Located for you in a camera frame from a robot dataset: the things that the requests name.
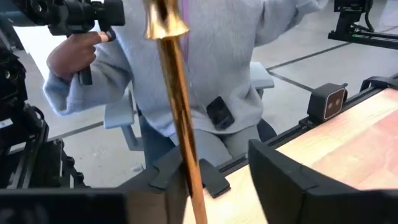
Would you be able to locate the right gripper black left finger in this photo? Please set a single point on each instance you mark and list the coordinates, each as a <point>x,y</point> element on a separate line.
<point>62,208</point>

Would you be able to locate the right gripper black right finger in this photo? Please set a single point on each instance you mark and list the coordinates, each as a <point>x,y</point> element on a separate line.
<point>311,199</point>

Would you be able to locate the gold candlestick holder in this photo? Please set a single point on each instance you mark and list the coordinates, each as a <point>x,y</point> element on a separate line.
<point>180,102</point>

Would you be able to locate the grey-blue chair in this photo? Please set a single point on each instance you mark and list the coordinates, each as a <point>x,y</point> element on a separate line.
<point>119,115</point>

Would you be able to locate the black clip-on device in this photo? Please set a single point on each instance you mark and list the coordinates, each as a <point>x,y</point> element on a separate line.
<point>219,112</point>

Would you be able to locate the person's hand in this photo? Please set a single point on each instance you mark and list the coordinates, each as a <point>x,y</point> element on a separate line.
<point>71,56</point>

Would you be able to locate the person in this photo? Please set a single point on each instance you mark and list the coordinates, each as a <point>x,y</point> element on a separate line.
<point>224,62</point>

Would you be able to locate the black aluminium table frame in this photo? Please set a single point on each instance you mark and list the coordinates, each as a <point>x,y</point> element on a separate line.
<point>289,133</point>

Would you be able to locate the black flat bracket plate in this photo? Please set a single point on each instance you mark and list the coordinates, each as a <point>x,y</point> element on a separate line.
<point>214,179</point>
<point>166,169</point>

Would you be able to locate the black robot station frame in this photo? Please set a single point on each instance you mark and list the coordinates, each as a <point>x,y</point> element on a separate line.
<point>351,31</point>

